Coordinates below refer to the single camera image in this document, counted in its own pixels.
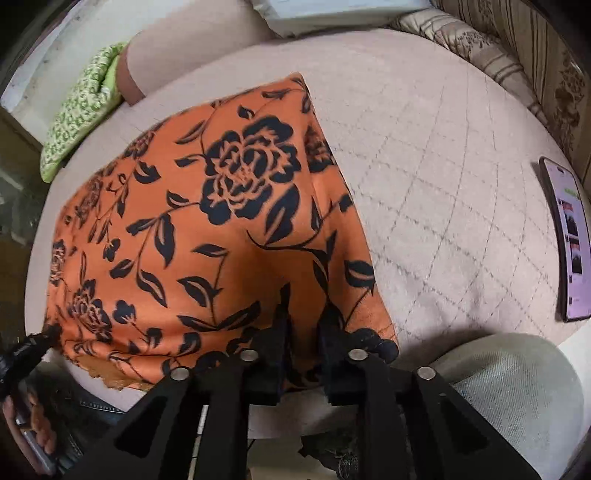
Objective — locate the beige striped floral quilt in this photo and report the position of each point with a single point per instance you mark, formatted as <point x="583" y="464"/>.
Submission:
<point x="516" y="46"/>

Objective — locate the pink rolled bolster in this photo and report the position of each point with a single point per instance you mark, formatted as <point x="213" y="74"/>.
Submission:
<point x="192" y="36"/>

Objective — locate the green patterned pillow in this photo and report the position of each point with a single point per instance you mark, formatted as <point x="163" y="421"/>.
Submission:
<point x="88" y="102"/>

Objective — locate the orange black floral blouse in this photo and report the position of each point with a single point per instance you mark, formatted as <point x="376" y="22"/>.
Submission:
<point x="208" y="225"/>

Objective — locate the smartphone with lit screen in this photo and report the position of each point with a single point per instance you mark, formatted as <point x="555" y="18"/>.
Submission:
<point x="567" y="210"/>

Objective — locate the grey trouser knee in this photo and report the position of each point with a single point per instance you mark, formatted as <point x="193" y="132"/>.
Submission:
<point x="527" y="389"/>

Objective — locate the light blue grey pillow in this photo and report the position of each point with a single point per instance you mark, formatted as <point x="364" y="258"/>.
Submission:
<point x="294" y="18"/>

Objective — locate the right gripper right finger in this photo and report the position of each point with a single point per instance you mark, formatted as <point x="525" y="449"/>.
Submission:
<point x="409" y="424"/>

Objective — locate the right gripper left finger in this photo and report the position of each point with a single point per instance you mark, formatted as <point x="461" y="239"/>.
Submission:
<point x="193" y="424"/>

